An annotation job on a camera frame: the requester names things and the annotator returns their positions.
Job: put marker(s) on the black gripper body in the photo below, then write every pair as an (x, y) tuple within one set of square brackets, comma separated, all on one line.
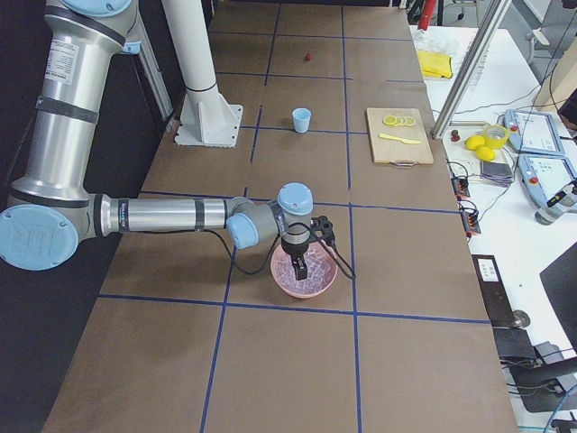
[(295, 248)]

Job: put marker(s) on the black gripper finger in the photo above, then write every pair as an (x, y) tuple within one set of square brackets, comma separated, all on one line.
[(300, 267)]

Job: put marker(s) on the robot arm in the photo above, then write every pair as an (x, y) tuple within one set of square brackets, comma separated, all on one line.
[(49, 211)]

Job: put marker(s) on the pile of clear ice cubes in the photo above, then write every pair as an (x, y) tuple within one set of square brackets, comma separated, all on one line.
[(320, 270)]

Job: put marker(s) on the light blue paper cup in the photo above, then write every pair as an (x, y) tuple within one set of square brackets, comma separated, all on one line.
[(301, 118)]

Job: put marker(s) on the pink bowl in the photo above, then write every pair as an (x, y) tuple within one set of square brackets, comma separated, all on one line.
[(284, 284)]

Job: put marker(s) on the bamboo cutting board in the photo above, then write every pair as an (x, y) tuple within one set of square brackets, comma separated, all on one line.
[(395, 153)]

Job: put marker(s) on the yellow plastic knife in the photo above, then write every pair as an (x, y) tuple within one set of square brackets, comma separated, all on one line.
[(399, 139)]

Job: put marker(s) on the top lemon slice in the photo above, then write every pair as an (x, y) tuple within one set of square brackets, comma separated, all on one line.
[(389, 120)]

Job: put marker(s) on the whole yellow lemon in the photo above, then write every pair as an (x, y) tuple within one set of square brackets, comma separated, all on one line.
[(485, 153), (474, 142)]

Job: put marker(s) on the purple notebook stack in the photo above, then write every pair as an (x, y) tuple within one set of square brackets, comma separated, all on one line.
[(497, 172)]

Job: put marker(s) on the yellow cloth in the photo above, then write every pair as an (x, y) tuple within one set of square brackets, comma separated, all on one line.
[(434, 64)]

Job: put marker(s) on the yellow tape roll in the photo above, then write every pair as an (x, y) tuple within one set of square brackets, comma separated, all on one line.
[(496, 136)]

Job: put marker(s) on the upper teach pendant tablet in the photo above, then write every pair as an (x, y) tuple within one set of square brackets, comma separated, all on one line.
[(531, 131)]

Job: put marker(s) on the teach pendant tablet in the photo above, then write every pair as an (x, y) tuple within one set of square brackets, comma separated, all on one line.
[(544, 175), (531, 131)]

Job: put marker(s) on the lower teach pendant tablet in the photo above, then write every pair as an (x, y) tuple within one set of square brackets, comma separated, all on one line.
[(544, 175)]

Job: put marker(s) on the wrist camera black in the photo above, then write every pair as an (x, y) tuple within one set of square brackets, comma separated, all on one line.
[(324, 230)]

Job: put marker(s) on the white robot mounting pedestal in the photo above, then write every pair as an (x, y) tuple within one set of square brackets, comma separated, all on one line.
[(206, 118)]

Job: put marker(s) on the aluminium frame post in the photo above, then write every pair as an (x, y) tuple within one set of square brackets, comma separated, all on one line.
[(482, 39)]

